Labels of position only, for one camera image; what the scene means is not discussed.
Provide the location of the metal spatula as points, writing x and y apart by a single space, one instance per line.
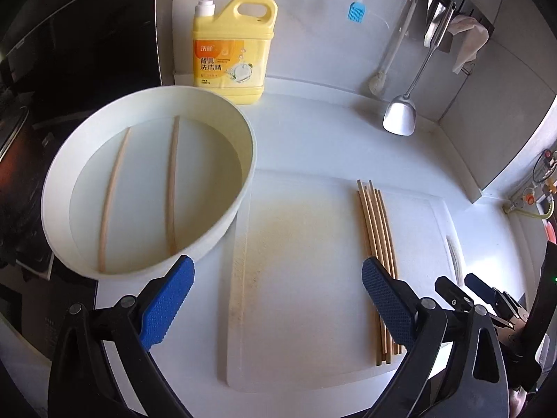
399 115

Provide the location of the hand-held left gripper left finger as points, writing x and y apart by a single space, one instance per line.
167 300

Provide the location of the black wall hook rack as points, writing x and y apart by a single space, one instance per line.
470 11

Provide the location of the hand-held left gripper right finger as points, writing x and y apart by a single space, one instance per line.
387 300

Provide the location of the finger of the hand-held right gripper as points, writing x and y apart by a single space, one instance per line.
450 291
478 287

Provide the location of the black gas stove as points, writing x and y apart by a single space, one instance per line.
26 191

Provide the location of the white dish brush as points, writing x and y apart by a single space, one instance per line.
394 52

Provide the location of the yellow detergent pump bottle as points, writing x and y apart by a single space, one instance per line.
235 52

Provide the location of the white cutting board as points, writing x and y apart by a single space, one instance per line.
304 270

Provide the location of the wooden chopstick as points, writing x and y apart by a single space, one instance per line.
114 183
372 226
387 226
379 226
364 226
172 183

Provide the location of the beige cloth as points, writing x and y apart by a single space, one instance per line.
470 39

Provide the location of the white plastic basin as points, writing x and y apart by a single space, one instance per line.
217 109

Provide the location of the gas valve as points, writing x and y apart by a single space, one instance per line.
546 163

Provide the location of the metal ladle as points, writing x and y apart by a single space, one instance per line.
435 26

